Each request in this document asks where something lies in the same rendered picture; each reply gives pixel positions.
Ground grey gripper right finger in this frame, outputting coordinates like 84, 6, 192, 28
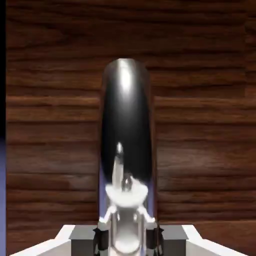
157, 224, 249, 256

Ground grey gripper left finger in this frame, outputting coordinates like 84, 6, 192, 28
8, 224, 101, 256

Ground dark wood cabinet door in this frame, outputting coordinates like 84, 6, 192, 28
5, 0, 247, 256

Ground dark wood cabinet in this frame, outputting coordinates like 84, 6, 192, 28
5, 0, 256, 256

